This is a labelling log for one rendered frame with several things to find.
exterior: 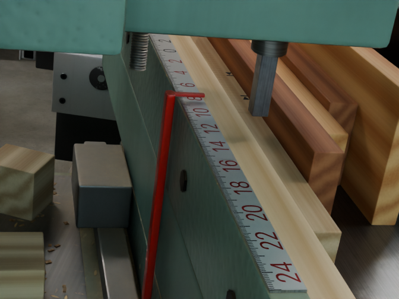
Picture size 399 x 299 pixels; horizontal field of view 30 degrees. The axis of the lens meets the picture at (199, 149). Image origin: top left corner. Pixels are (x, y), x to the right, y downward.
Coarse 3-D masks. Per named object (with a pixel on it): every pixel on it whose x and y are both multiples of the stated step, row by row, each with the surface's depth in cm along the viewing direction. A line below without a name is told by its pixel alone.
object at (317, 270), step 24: (192, 48) 50; (192, 72) 45; (216, 96) 42; (216, 120) 39; (240, 120) 39; (240, 144) 36; (264, 168) 34; (264, 192) 32; (288, 192) 32; (288, 216) 30; (288, 240) 29; (312, 240) 29; (312, 264) 27; (312, 288) 26; (336, 288) 26
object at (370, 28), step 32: (128, 0) 33; (160, 0) 33; (192, 0) 33; (224, 0) 34; (256, 0) 34; (288, 0) 34; (320, 0) 35; (352, 0) 35; (384, 0) 35; (160, 32) 34; (192, 32) 34; (224, 32) 34; (256, 32) 35; (288, 32) 35; (320, 32) 35; (352, 32) 36; (384, 32) 36
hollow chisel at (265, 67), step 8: (264, 56) 39; (256, 64) 39; (264, 64) 39; (272, 64) 39; (256, 72) 39; (264, 72) 39; (272, 72) 39; (256, 80) 39; (264, 80) 39; (272, 80) 39; (256, 88) 39; (264, 88) 39; (272, 88) 39; (256, 96) 39; (264, 96) 40; (256, 104) 40; (264, 104) 40; (256, 112) 40; (264, 112) 40
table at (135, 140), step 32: (128, 96) 57; (128, 128) 57; (128, 160) 56; (160, 224) 43; (352, 224) 41; (160, 256) 43; (352, 256) 38; (384, 256) 38; (160, 288) 42; (192, 288) 35; (352, 288) 35; (384, 288) 35
